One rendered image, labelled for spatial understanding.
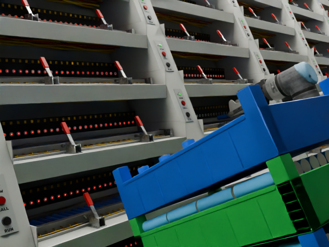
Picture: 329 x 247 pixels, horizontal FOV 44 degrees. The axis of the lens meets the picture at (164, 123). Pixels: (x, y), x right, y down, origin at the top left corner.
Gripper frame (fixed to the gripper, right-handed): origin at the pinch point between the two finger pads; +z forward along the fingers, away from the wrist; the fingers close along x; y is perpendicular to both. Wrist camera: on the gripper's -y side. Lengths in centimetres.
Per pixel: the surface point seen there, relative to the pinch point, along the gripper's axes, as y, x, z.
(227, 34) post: 43, -31, 4
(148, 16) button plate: 39, 35, -3
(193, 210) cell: -27, 103, -51
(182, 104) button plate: 4.4, 34.9, -4.6
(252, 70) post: 20.6, -31.2, -1.1
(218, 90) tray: 9.7, 8.0, -3.3
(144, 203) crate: -24, 102, -42
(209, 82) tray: 13.6, 10.7, -2.7
